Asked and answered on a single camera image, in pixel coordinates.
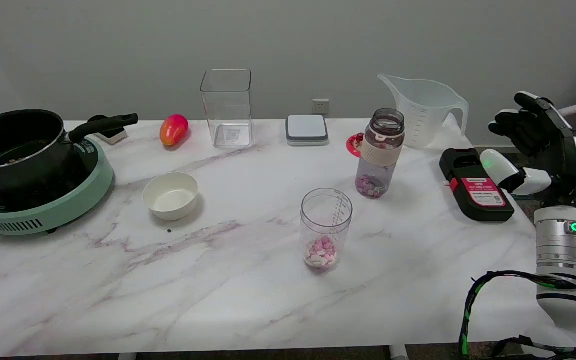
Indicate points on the pink white candy pile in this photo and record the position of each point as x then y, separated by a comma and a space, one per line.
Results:
321, 254
369, 186

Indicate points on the green induction cooker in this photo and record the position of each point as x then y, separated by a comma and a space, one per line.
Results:
68, 205

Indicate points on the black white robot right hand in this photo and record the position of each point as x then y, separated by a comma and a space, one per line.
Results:
563, 165

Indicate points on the small white black box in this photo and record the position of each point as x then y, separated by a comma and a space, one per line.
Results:
113, 136

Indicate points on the clear measuring cup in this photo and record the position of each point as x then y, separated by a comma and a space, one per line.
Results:
326, 220

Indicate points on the white wall socket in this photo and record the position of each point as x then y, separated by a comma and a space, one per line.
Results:
320, 106

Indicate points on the clear square storage container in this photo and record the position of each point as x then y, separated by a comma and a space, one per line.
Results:
228, 115

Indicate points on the large translucent measuring jug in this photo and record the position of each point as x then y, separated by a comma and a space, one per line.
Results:
423, 117

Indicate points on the red orange mango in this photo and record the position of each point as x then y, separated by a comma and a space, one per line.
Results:
173, 130

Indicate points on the white table leg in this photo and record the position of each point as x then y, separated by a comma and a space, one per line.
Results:
127, 357
398, 353

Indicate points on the black saucepan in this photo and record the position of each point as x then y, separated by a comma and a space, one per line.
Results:
18, 155

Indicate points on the white silver robot right arm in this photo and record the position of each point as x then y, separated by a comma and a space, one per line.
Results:
562, 245

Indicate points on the white bowl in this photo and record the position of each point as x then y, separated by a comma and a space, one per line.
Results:
170, 197

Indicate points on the grey white square scale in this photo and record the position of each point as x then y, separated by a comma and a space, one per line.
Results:
307, 129

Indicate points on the clear bottle with beige sleeve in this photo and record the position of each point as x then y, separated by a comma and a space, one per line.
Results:
381, 150

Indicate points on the red round coaster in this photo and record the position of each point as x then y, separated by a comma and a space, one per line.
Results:
353, 145

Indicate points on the black case with red label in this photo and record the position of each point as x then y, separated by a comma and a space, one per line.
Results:
478, 197

